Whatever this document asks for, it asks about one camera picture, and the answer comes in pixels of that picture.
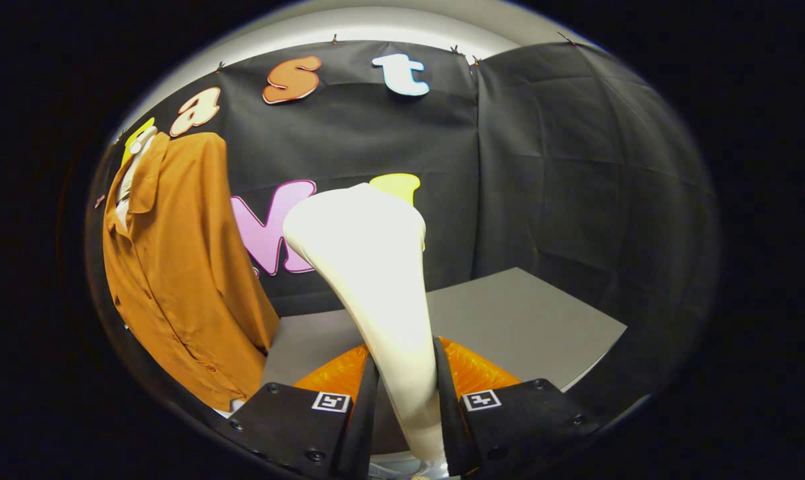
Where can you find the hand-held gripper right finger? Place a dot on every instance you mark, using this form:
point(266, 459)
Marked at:
point(522, 420)

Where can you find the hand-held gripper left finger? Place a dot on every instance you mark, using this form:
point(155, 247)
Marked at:
point(296, 426)

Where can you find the white garment steamer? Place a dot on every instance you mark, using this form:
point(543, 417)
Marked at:
point(376, 280)

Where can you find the brown button shirt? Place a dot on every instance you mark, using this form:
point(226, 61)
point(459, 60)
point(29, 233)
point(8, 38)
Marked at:
point(182, 280)

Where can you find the white mannequin torso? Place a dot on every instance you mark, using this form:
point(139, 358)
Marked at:
point(130, 176)

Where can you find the small red clip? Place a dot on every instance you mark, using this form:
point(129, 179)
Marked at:
point(99, 200)

